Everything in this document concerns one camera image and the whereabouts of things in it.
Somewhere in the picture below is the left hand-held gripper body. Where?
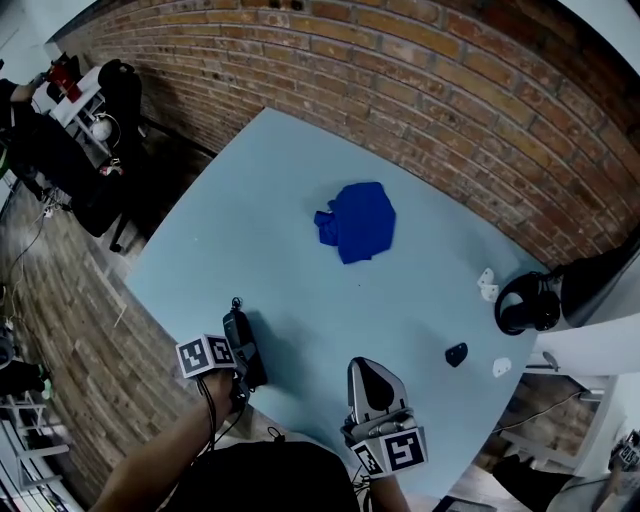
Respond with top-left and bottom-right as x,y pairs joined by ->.
175,333 -> 258,401

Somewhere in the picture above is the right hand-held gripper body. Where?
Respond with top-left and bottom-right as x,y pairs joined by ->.
341,405 -> 429,476

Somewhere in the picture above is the person's left forearm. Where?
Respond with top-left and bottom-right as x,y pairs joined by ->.
87,369 -> 236,512

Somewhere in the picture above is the person's right forearm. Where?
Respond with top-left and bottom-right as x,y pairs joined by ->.
367,471 -> 417,512

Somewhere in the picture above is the small black plastic piece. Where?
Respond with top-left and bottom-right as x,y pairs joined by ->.
444,341 -> 470,369

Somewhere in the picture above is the person's black shirt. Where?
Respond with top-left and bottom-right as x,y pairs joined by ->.
183,441 -> 362,512

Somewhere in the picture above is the black headset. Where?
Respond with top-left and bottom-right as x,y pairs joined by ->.
494,272 -> 562,336

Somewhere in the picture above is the blue cloth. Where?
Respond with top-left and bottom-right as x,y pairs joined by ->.
313,182 -> 398,266

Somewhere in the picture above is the white desk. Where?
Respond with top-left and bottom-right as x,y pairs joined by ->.
519,319 -> 640,384

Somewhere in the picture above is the white metal rack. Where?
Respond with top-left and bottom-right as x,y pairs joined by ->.
0,388 -> 72,502

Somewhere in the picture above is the black desk lamp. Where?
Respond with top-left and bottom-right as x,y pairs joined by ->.
547,243 -> 640,330

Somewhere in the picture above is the white shelf table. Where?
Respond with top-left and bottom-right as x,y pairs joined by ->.
47,64 -> 124,157

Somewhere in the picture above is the red box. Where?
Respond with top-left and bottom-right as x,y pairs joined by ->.
48,61 -> 84,102

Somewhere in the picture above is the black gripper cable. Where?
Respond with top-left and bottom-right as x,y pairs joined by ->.
193,373 -> 252,454

